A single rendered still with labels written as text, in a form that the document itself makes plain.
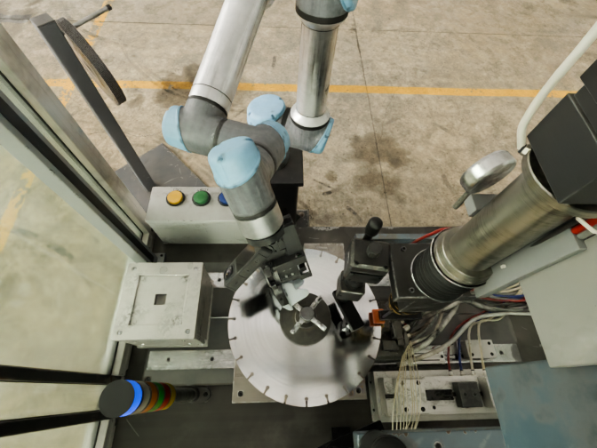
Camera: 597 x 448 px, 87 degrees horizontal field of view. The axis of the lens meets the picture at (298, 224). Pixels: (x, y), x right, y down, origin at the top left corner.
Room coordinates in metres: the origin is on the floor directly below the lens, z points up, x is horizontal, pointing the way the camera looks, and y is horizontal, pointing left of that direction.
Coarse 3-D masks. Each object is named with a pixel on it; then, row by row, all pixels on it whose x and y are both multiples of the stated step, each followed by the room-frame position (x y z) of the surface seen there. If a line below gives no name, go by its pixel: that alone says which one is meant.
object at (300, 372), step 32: (256, 288) 0.20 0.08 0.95; (320, 288) 0.21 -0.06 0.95; (256, 320) 0.13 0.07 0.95; (256, 352) 0.06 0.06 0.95; (288, 352) 0.07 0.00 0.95; (320, 352) 0.08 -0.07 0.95; (352, 352) 0.08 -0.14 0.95; (256, 384) 0.01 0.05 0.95; (288, 384) 0.01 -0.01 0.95; (320, 384) 0.02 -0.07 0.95; (352, 384) 0.02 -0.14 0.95
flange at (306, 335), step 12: (300, 300) 0.18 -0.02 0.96; (312, 300) 0.18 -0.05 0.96; (288, 312) 0.15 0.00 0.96; (324, 312) 0.16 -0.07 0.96; (288, 324) 0.12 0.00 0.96; (312, 324) 0.13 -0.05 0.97; (324, 324) 0.13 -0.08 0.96; (288, 336) 0.10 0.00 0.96; (300, 336) 0.10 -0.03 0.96; (312, 336) 0.10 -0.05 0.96; (324, 336) 0.11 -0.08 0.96
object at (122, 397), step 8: (112, 384) -0.01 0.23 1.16; (120, 384) -0.01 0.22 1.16; (128, 384) -0.01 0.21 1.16; (136, 384) -0.01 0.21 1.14; (104, 392) -0.02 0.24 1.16; (112, 392) -0.02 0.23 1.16; (120, 392) -0.02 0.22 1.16; (128, 392) -0.02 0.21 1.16; (136, 392) -0.02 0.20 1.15; (104, 400) -0.03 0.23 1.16; (112, 400) -0.03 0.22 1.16; (120, 400) -0.03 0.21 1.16; (128, 400) -0.03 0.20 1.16; (136, 400) -0.03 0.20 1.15; (104, 408) -0.04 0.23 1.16; (112, 408) -0.04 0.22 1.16; (120, 408) -0.04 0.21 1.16; (128, 408) -0.04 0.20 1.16; (136, 408) -0.04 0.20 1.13; (112, 416) -0.05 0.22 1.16; (120, 416) -0.05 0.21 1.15
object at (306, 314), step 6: (318, 300) 0.17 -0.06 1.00; (294, 306) 0.15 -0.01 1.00; (300, 306) 0.16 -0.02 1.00; (306, 306) 0.16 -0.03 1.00; (312, 306) 0.16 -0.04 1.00; (300, 312) 0.14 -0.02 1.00; (306, 312) 0.14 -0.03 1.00; (312, 312) 0.14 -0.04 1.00; (300, 318) 0.13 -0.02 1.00; (306, 318) 0.13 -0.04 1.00; (312, 318) 0.13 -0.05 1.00; (300, 324) 0.12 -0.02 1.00; (318, 324) 0.12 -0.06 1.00; (294, 330) 0.11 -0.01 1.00; (324, 330) 0.11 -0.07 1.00
